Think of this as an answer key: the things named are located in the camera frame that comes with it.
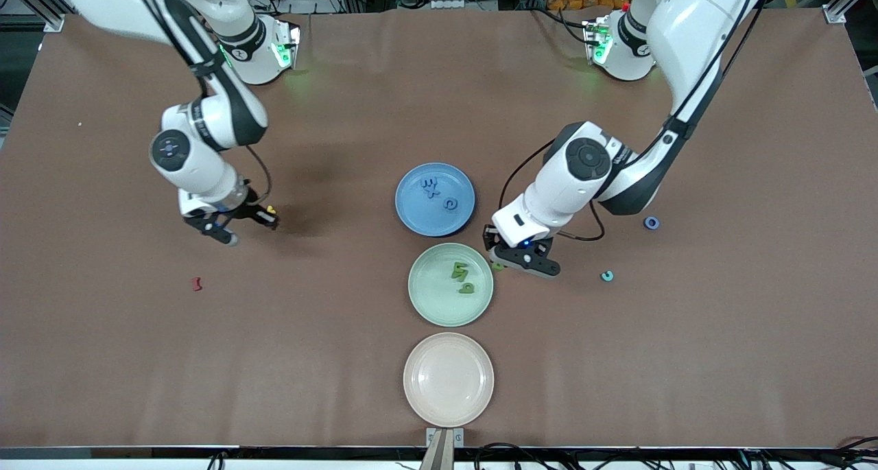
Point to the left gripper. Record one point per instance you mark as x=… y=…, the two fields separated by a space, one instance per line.
x=490 y=237

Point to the blue foam letter E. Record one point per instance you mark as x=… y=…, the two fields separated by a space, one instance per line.
x=431 y=182

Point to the blue foam letter G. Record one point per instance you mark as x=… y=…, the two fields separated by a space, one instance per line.
x=445 y=203

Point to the beige plate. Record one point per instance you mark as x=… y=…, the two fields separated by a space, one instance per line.
x=448 y=379

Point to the blue plate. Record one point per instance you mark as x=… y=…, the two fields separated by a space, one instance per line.
x=418 y=213

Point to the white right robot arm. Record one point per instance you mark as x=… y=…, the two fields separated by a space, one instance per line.
x=199 y=168

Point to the brown table cover sheet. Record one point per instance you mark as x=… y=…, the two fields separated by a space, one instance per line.
x=343 y=113

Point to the white multi-socket strip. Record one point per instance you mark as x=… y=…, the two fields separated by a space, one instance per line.
x=447 y=3

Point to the light green plate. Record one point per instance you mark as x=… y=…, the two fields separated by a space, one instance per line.
x=432 y=298

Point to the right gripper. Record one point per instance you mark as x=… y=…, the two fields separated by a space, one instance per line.
x=248 y=208

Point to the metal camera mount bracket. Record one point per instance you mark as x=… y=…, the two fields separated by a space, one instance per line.
x=444 y=437

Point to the green foam letter N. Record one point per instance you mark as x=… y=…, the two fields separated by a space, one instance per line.
x=458 y=276

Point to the blue foam letter O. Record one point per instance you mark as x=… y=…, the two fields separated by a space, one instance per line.
x=645 y=223

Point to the blue foam letter X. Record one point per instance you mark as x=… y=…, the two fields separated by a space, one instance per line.
x=431 y=193

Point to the black table edge rail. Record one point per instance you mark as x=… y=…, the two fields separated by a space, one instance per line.
x=137 y=451

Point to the aluminium frame profile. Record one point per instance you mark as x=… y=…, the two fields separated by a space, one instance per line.
x=838 y=10
x=49 y=18

